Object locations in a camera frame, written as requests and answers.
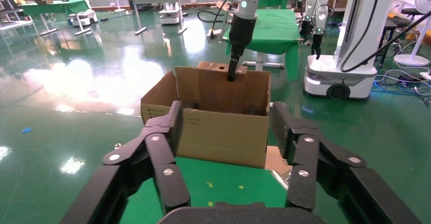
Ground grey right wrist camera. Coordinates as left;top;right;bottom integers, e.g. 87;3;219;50
206;7;236;42

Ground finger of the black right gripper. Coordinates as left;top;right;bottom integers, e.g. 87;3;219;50
227;54;242;82

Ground small taped cardboard box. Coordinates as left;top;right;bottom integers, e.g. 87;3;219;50
196;61;249;115

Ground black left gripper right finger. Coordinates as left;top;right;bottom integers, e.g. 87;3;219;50
271;101;423;224

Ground white wheeled robot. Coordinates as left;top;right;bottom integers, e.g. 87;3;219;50
302;0;402;101

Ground tangled floor cables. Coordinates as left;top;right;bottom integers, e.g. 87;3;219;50
372;66;431;107

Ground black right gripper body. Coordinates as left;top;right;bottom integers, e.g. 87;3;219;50
229;15;257;57

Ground brown cardboard flap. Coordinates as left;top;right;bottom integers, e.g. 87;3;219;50
215;0;233;12

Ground large open cardboard carton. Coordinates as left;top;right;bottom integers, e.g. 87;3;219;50
140;66;272;170

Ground metal shelf rack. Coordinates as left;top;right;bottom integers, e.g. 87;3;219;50
0;0;35;32

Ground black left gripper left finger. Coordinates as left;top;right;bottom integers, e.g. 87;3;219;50
60;100;191;224

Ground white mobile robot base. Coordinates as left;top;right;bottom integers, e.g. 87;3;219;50
68;9;99;28
158;3;181;25

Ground black round stool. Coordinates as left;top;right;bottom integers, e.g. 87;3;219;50
392;8;426;53

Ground black side table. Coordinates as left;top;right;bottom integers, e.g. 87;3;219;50
376;16;410;65

